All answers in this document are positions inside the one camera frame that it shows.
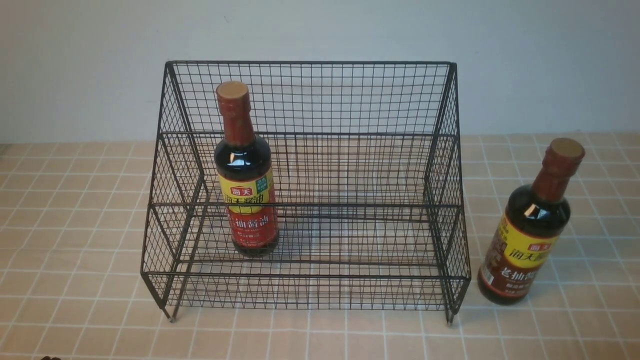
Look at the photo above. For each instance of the soy sauce bottle red label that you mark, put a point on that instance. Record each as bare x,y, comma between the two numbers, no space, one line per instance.
243,162

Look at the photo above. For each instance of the soy sauce bottle brown label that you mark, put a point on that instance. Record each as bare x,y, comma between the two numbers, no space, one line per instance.
534,217

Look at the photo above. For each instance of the black wire mesh shelf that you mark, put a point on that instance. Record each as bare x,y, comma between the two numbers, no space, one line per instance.
366,161

